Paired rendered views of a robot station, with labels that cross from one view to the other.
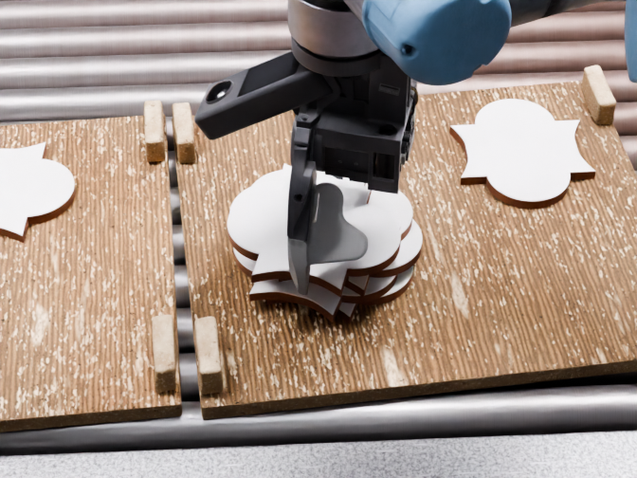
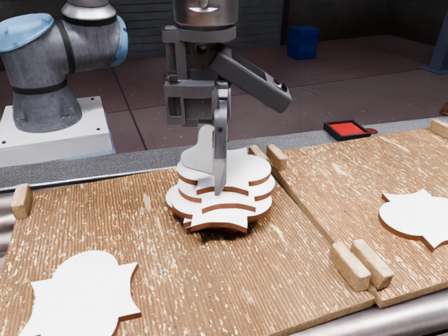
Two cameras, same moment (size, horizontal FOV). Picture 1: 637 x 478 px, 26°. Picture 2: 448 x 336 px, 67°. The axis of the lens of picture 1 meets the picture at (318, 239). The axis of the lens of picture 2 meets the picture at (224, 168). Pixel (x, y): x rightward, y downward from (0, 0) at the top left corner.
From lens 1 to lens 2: 1.32 m
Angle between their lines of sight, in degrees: 102
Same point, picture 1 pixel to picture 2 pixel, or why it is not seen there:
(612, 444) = (89, 173)
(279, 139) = (280, 287)
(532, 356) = (115, 182)
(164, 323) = (280, 155)
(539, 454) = (121, 168)
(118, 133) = (400, 274)
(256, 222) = (255, 165)
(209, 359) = (255, 147)
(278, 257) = (237, 153)
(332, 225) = not seen: hidden behind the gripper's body
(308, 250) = not seen: hidden behind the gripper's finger
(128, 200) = (349, 227)
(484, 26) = not seen: outside the picture
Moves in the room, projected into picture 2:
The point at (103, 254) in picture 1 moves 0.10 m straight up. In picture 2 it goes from (337, 197) to (349, 142)
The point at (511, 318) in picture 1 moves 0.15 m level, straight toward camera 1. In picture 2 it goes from (121, 195) to (142, 150)
